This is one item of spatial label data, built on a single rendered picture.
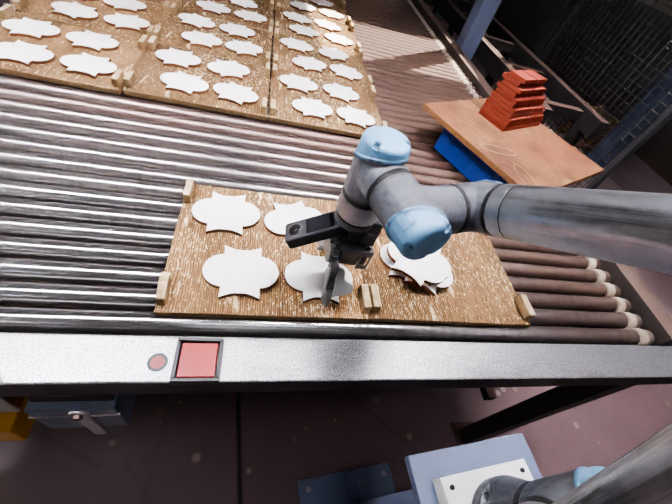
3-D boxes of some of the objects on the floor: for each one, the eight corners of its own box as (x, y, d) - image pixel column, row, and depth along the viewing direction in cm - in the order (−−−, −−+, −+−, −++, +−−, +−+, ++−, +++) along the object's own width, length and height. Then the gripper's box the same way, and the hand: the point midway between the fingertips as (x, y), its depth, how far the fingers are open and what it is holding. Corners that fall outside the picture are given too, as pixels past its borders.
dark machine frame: (486, 254, 239) (610, 124, 163) (438, 250, 230) (545, 108, 153) (399, 67, 423) (437, -36, 347) (370, 60, 413) (403, -47, 337)
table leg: (481, 450, 153) (666, 391, 89) (458, 452, 150) (632, 392, 86) (472, 421, 160) (637, 348, 97) (450, 422, 157) (605, 347, 94)
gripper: (393, 260, 54) (356, 318, 69) (373, 180, 67) (345, 244, 81) (342, 255, 52) (315, 317, 67) (331, 174, 64) (310, 241, 79)
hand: (319, 276), depth 73 cm, fingers open, 14 cm apart
